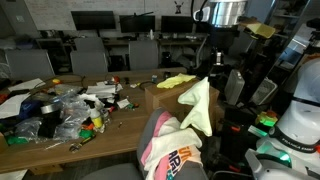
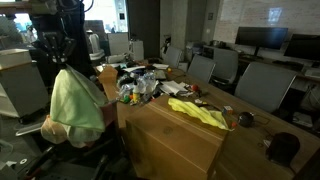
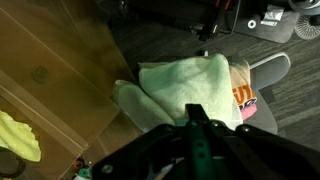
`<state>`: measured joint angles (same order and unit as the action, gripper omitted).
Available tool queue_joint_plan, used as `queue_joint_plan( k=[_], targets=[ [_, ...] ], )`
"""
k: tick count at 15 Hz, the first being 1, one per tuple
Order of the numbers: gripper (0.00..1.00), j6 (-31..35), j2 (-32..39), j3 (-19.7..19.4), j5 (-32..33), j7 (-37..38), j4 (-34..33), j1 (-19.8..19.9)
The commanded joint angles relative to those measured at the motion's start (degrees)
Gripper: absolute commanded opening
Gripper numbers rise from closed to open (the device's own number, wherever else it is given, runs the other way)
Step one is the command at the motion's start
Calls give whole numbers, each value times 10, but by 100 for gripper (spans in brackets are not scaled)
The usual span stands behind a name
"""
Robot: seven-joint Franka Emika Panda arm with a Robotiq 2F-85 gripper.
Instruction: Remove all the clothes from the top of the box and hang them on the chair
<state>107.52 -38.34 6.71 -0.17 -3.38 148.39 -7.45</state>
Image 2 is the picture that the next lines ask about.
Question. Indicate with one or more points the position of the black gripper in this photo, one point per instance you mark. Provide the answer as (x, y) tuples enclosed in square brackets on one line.
[(53, 40)]

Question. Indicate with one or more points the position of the light green cloth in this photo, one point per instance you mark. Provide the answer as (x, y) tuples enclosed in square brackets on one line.
[(76, 100)]

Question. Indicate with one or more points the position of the peach printed t-shirt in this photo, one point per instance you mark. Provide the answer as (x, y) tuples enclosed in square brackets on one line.
[(50, 131)]

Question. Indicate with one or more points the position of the pink cloth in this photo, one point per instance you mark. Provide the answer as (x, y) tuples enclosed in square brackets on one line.
[(110, 115)]

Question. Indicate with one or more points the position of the cream white cloth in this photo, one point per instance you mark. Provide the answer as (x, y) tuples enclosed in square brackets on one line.
[(83, 138)]

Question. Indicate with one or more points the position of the yellow striped cloth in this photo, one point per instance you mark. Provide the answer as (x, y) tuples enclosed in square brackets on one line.
[(200, 113)]

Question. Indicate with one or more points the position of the white storage box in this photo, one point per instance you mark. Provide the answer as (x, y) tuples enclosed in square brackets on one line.
[(13, 57)]

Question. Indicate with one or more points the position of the grey office chair holding clothes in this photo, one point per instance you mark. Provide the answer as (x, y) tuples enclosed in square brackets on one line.
[(26, 130)]

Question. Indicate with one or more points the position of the large cardboard box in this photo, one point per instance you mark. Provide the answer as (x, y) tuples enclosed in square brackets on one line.
[(173, 146)]

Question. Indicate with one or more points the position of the black curtain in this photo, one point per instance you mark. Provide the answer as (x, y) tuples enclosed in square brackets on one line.
[(83, 43)]

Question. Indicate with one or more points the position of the grey rolling cabinet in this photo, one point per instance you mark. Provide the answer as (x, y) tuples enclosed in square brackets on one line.
[(21, 88)]

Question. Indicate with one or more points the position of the small white cabinet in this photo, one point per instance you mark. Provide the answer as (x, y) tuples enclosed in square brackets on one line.
[(136, 50)]

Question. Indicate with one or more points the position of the small green item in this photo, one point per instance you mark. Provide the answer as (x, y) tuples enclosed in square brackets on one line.
[(126, 99)]

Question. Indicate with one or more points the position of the small orange item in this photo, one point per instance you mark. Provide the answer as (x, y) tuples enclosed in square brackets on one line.
[(131, 97)]

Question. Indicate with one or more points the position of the white bottle yellow label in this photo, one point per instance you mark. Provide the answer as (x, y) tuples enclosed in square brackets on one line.
[(136, 93)]

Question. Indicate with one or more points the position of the pile of cluttered items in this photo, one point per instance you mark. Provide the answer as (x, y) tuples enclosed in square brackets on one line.
[(143, 83)]

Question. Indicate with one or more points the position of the yellow ball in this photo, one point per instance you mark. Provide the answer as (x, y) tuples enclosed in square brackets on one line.
[(169, 70)]

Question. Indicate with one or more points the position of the black robot stand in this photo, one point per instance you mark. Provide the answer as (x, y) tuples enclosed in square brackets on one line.
[(33, 165)]

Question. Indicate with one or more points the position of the stack of white papers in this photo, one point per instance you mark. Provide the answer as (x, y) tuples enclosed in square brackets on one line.
[(171, 86)]

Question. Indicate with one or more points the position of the orange ball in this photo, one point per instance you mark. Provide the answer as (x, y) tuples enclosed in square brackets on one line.
[(195, 88)]

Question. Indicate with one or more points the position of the rubik's cube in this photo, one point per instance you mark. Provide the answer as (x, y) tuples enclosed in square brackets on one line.
[(227, 110)]

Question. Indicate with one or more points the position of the small orange object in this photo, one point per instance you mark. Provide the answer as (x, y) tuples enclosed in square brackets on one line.
[(233, 124)]

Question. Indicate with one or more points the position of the whiteboard with writing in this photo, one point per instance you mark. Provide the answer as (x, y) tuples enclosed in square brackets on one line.
[(253, 13)]

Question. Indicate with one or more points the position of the wide black computer monitor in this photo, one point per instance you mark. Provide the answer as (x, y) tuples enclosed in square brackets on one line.
[(261, 36)]

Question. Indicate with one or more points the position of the dark round bowl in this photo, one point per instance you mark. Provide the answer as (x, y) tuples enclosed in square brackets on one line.
[(283, 148)]

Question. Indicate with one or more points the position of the computer keyboard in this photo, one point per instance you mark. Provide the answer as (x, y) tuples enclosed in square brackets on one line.
[(312, 72)]

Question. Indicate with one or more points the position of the black wall sign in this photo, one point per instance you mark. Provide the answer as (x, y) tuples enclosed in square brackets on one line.
[(210, 16)]

